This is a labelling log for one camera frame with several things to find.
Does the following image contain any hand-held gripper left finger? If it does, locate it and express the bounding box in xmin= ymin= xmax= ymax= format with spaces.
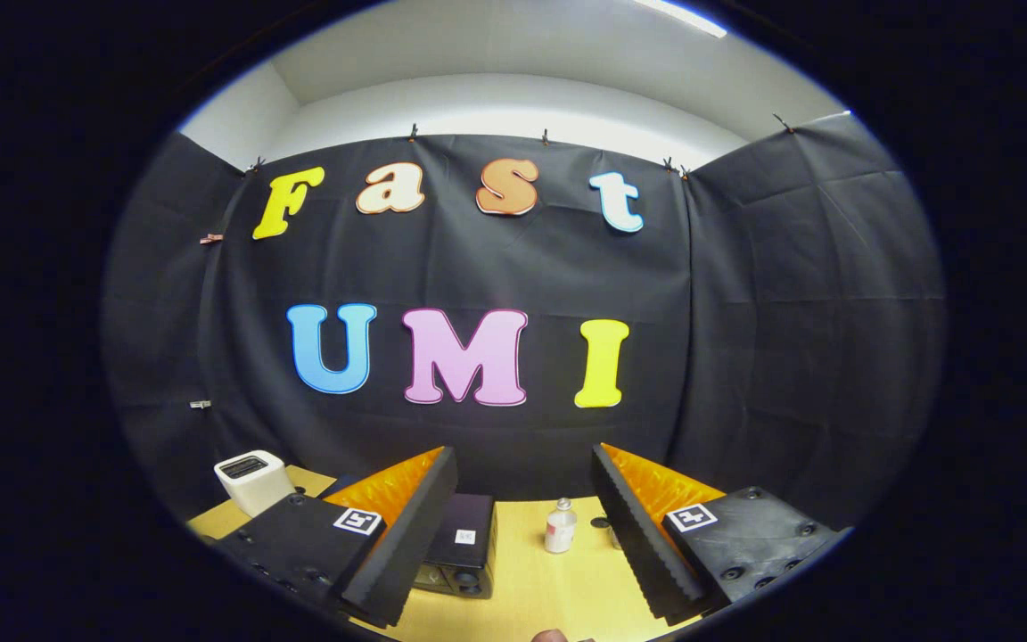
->
xmin=210 ymin=446 xmax=461 ymax=630

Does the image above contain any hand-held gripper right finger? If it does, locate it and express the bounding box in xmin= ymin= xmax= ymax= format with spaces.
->
xmin=589 ymin=443 xmax=855 ymax=625

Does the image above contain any black toaster oven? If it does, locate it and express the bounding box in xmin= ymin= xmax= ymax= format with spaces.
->
xmin=326 ymin=473 xmax=498 ymax=600

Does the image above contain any white toaster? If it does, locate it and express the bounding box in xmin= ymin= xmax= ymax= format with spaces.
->
xmin=214 ymin=450 xmax=297 ymax=518

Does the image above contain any clear bottle with red label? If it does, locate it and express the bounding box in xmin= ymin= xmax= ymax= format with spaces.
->
xmin=544 ymin=498 xmax=579 ymax=555

